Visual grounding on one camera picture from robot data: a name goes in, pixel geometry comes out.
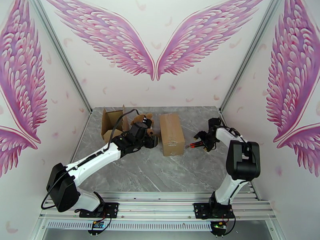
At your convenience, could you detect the brown plush bear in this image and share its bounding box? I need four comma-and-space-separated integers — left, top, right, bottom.
132, 112, 162, 138

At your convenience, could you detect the cardboard box with grey plush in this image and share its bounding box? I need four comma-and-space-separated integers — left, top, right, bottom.
160, 113, 186, 157

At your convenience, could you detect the cardboard box with brown bear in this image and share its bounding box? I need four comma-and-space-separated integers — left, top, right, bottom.
101, 104, 130, 145

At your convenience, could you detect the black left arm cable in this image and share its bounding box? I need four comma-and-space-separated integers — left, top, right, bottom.
41, 109, 140, 210

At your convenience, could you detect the aluminium rail frame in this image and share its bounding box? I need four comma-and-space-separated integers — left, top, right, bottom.
38, 191, 278, 222

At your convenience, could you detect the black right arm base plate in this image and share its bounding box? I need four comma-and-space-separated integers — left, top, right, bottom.
194, 202, 235, 220

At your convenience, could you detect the aluminium corner post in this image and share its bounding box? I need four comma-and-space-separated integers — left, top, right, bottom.
27, 0, 94, 115
219, 0, 286, 115

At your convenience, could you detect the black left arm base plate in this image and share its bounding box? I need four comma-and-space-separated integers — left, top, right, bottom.
79, 202, 118, 218

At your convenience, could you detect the white perforated cable tray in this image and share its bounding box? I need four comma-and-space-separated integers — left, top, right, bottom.
46, 221, 213, 232

